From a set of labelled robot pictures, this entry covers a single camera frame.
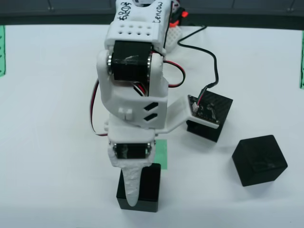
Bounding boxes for black smooth cube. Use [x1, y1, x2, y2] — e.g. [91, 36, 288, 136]
[115, 162, 162, 213]

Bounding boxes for black cube woven-texture face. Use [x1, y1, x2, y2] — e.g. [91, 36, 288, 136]
[186, 91, 234, 143]

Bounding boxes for black cube rounded corners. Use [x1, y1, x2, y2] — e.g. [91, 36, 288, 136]
[232, 134, 288, 188]

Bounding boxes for green square target marker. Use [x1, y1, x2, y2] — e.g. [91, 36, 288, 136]
[153, 139, 168, 171]

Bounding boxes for green tape strip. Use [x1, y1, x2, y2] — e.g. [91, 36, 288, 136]
[298, 30, 304, 90]
[0, 25, 7, 78]

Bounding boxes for red white black servo cable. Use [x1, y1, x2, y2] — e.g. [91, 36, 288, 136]
[90, 79, 110, 137]

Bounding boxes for black camera cable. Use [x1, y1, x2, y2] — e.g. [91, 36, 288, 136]
[177, 25, 219, 106]

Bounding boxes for white clamp orange handle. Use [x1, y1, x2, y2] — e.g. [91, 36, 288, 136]
[165, 7, 190, 55]

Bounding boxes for dark back rail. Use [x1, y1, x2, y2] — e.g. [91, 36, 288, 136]
[0, 0, 304, 27]

